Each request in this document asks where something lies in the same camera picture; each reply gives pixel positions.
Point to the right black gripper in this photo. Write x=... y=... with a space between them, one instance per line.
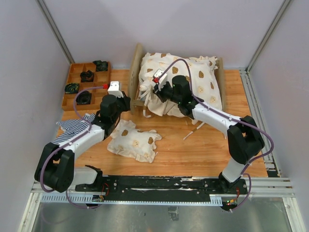
x=160 y=93

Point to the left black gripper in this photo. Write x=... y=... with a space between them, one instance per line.
x=126 y=100

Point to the wooden pet bed frame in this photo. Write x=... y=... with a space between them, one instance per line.
x=133 y=79

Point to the large bear print cushion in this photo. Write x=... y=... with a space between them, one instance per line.
x=198 y=71

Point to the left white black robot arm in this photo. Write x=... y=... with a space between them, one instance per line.
x=55 y=169

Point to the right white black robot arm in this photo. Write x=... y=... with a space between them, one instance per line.
x=244 y=138

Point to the small bear print pillow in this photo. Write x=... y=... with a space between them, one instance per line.
x=130 y=142

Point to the black rolled sock bottom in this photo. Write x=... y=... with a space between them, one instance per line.
x=84 y=98

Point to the black rolled sock top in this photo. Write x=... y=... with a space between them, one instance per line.
x=101 y=66

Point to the black rolled sock middle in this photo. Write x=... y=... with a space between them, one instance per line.
x=87 y=76

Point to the wooden compartment tray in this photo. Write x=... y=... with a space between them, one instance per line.
x=86 y=85

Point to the blue striped cloth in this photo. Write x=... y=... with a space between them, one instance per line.
x=73 y=127

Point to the black green rolled sock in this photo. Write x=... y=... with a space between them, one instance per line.
x=72 y=88

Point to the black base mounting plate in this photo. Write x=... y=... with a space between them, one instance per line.
x=162 y=188

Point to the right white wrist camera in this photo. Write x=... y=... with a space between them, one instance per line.
x=159 y=80

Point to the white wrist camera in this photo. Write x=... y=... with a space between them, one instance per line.
x=114 y=89
x=159 y=80

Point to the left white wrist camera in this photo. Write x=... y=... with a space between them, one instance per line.
x=114 y=89

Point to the left aluminium corner post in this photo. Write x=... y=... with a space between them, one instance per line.
x=54 y=28

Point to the aluminium corner post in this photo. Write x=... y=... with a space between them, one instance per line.
x=269 y=33
x=54 y=28

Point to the aluminium rail frame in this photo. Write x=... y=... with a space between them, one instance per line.
x=269 y=206

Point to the right aluminium corner post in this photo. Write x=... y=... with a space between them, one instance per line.
x=269 y=33

